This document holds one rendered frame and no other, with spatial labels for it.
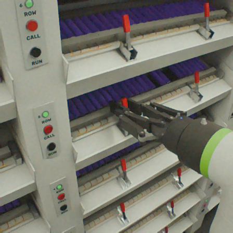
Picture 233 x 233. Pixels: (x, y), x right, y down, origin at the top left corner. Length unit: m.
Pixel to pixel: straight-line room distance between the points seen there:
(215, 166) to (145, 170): 0.44
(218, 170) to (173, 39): 0.38
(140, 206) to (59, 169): 0.48
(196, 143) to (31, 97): 0.29
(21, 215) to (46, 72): 0.41
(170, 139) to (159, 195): 0.57
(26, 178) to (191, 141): 0.34
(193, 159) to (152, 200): 0.58
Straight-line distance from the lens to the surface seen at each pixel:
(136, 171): 0.85
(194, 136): 0.46
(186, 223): 1.48
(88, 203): 0.78
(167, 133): 0.51
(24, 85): 0.47
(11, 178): 0.60
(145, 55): 0.61
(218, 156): 0.44
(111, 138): 0.66
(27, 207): 0.74
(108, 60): 0.56
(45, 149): 0.55
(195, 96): 0.83
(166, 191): 1.07
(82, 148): 0.63
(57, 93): 0.50
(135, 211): 1.00
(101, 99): 0.71
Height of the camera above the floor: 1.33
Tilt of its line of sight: 34 degrees down
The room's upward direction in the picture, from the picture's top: straight up
